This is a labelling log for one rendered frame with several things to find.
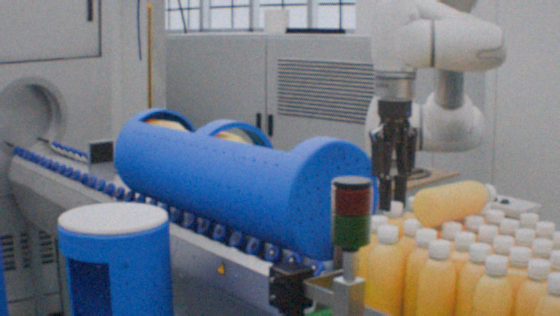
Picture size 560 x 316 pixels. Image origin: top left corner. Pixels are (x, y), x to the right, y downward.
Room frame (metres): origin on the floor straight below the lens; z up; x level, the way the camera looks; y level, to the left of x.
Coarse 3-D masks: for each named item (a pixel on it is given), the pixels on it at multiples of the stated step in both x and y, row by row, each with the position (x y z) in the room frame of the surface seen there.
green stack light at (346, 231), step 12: (336, 216) 1.11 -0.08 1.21; (348, 216) 1.10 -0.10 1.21; (360, 216) 1.10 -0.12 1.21; (372, 216) 1.12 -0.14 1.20; (336, 228) 1.11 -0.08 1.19; (348, 228) 1.10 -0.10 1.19; (360, 228) 1.10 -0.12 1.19; (336, 240) 1.11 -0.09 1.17; (348, 240) 1.10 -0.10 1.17; (360, 240) 1.10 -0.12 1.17
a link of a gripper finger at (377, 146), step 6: (378, 132) 1.52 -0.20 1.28; (378, 138) 1.52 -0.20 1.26; (372, 144) 1.53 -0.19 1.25; (378, 144) 1.52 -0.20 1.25; (372, 150) 1.53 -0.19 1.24; (378, 150) 1.52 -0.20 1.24; (372, 156) 1.53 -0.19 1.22; (378, 156) 1.52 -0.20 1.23; (372, 162) 1.53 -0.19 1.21; (378, 162) 1.52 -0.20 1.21; (372, 168) 1.54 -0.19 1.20; (378, 168) 1.52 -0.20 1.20; (372, 174) 1.54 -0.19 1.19
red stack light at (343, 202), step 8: (336, 192) 1.11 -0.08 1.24; (344, 192) 1.10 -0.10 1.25; (352, 192) 1.10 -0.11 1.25; (360, 192) 1.10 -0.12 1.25; (368, 192) 1.11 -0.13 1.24; (336, 200) 1.11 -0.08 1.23; (344, 200) 1.10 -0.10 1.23; (352, 200) 1.10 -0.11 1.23; (360, 200) 1.10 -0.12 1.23; (368, 200) 1.11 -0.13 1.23; (336, 208) 1.11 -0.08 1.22; (344, 208) 1.10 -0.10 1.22; (352, 208) 1.10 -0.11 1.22; (360, 208) 1.10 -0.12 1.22; (368, 208) 1.11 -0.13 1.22
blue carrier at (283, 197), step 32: (128, 128) 2.27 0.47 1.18; (160, 128) 2.14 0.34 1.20; (192, 128) 2.40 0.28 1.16; (224, 128) 1.99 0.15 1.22; (256, 128) 2.05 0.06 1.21; (128, 160) 2.20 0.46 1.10; (160, 160) 2.05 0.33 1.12; (192, 160) 1.93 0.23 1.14; (224, 160) 1.83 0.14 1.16; (256, 160) 1.74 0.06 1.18; (288, 160) 1.67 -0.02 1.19; (320, 160) 1.66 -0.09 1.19; (352, 160) 1.72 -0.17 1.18; (160, 192) 2.08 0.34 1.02; (192, 192) 1.92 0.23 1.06; (224, 192) 1.79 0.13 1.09; (256, 192) 1.69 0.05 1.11; (288, 192) 1.61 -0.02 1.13; (320, 192) 1.66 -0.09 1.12; (224, 224) 1.87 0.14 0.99; (256, 224) 1.71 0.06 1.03; (288, 224) 1.61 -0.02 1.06; (320, 224) 1.66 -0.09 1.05; (320, 256) 1.66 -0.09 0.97
